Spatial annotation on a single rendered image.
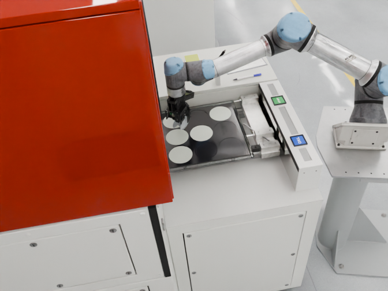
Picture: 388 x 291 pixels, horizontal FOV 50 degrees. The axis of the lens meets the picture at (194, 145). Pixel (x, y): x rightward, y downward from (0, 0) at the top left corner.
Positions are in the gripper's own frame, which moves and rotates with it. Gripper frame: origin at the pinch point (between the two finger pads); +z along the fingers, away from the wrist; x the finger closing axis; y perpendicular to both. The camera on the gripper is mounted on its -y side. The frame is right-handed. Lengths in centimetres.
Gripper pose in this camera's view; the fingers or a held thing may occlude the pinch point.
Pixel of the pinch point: (183, 126)
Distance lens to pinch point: 183.3
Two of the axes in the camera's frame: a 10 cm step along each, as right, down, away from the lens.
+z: 0.7, 7.0, 7.1
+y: -4.4, 6.6, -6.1
